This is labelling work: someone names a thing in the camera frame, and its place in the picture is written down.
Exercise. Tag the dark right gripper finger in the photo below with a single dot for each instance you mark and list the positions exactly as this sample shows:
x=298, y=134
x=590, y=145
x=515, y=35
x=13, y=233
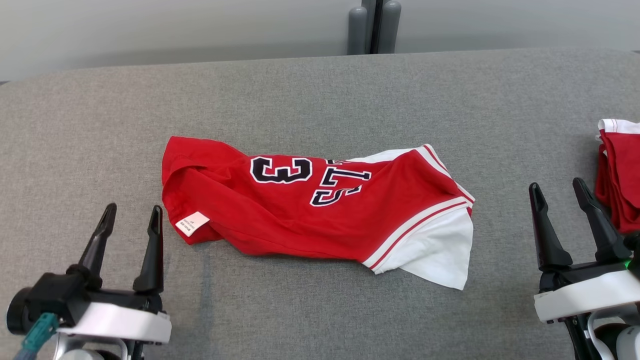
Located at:
x=550, y=240
x=605, y=235

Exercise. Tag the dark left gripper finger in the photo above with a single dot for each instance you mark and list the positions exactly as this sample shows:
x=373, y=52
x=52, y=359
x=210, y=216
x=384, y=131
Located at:
x=97, y=245
x=154, y=255

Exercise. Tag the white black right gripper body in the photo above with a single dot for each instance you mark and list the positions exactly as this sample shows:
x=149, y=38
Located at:
x=585, y=297

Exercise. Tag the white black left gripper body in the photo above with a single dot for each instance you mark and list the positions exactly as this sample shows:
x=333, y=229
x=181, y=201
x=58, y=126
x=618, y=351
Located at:
x=125, y=322

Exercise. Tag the red shorts white waistband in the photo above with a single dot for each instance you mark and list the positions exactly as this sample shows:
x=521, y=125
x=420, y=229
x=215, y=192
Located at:
x=622, y=170

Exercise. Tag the red jersey number 33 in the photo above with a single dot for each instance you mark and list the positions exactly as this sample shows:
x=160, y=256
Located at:
x=280, y=215

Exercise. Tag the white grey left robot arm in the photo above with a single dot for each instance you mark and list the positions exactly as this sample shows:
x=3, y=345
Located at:
x=85, y=350

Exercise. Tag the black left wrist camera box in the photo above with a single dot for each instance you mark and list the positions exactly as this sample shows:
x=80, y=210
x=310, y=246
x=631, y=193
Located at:
x=57, y=297

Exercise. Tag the teal left camera connector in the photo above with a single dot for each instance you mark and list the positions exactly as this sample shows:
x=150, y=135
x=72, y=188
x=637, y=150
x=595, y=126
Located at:
x=40, y=330

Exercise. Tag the grey partition post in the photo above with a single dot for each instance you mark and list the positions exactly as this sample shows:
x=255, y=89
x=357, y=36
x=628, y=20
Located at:
x=375, y=25

